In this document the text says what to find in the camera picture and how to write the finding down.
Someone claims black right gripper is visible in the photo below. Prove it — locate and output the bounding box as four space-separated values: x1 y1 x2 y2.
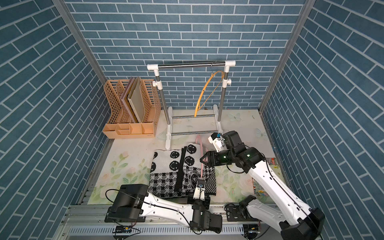
199 150 235 166

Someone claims black white smiley scarf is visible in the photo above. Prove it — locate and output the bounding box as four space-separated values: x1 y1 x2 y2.
148 144 217 199

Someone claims yellow wooden hanger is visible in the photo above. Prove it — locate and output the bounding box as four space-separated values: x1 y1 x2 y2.
193 62 226 118

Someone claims pink plastic hanger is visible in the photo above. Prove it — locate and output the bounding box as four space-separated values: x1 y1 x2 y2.
195 135 206 179

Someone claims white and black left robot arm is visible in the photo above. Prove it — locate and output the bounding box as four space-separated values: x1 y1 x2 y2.
105 184 223 234

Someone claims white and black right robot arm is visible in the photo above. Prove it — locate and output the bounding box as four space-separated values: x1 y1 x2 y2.
200 131 326 240

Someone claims colourful floral booklet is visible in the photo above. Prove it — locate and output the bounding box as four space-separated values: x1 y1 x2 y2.
253 158 285 197

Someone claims left green circuit board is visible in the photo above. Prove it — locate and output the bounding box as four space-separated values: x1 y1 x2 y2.
113 226 132 235

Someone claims floral table mat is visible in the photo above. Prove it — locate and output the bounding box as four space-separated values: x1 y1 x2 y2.
88 110 276 205

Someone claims beige folder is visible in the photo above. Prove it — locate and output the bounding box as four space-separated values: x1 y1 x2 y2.
128 77 145 123

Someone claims purple folder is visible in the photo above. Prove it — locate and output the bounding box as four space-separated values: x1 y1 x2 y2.
121 77 137 123

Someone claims white and steel clothes rack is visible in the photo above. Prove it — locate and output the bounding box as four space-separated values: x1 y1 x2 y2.
146 60 237 151

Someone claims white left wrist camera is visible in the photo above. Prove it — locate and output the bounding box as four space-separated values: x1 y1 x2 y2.
193 178 206 201

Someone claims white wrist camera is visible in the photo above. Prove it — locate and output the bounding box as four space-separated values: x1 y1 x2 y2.
208 133 225 153
193 178 206 201

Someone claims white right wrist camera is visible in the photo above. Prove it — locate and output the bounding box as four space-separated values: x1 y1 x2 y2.
208 133 225 153

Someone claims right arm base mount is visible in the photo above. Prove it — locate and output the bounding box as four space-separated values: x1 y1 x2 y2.
224 201 260 222

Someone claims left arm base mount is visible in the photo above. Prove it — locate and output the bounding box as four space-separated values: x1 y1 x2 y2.
105 210 146 223

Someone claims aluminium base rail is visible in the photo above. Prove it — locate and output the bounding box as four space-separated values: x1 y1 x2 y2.
55 204 280 240

